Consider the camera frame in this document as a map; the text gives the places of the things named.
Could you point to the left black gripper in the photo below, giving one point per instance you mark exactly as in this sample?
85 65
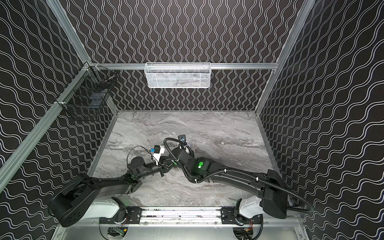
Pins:
163 167

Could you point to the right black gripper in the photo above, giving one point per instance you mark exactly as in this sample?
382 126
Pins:
180 154

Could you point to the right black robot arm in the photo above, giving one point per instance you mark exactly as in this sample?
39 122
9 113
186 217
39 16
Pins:
267 187

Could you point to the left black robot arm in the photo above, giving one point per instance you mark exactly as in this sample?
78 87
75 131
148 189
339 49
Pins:
72 202

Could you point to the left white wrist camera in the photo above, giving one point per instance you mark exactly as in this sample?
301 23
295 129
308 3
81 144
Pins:
156 153

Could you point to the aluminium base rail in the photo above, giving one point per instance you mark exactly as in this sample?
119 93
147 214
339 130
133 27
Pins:
111 214

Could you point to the white wire mesh basket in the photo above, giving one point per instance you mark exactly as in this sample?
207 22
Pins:
178 75

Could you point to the black wire mesh basket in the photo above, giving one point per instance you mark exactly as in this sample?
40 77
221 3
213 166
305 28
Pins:
88 100

